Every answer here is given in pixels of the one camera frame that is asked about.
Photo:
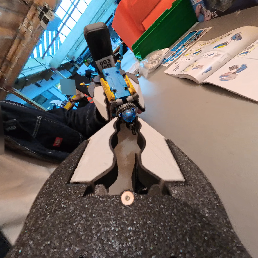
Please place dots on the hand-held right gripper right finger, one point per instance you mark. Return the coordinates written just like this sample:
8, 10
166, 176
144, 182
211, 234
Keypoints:
159, 159

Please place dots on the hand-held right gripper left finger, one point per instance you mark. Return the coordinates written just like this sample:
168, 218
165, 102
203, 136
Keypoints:
94, 159

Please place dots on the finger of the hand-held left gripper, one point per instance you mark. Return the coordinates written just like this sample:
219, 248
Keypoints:
140, 94
101, 100

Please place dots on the blue yellow brick assembly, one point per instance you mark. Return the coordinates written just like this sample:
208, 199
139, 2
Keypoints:
117, 82

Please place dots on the black blue gear brick assembly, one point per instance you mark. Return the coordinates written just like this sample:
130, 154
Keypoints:
127, 116

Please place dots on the person's left forearm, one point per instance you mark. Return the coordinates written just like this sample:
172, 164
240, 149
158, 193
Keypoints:
80, 119

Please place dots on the orange traffic cone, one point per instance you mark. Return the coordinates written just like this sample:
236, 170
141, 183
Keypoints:
88, 98

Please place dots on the crumpled clear plastic bag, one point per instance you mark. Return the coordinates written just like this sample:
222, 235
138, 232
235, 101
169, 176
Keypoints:
153, 60
134, 69

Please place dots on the orange plastic bin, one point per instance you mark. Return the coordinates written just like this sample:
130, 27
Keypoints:
131, 20

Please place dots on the small ceiling mounted device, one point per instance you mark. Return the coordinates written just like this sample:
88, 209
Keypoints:
46, 16

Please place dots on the dark denim jacket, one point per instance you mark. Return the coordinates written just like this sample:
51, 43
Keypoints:
40, 133

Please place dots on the green plastic bin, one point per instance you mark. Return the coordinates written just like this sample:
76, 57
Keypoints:
165, 34

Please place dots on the blue sticker sheet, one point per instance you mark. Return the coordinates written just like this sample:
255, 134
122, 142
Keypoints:
185, 44

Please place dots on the white garment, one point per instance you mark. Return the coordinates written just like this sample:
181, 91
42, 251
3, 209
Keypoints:
20, 191

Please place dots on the open instruction booklet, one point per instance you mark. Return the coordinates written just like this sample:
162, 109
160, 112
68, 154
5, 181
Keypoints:
221, 66

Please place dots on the dark blue toy set box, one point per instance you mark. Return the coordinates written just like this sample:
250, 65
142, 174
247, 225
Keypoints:
211, 10

